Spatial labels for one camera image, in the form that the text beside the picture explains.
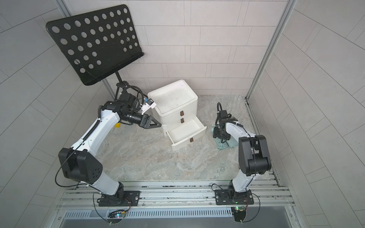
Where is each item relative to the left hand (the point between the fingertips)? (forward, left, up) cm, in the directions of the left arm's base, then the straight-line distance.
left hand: (159, 122), depth 73 cm
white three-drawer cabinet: (+9, -8, -2) cm, 12 cm away
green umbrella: (-2, -36, -19) cm, 41 cm away
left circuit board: (-38, +19, -23) cm, 48 cm away
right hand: (+6, -36, -22) cm, 42 cm away
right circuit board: (-36, -40, -24) cm, 59 cm away
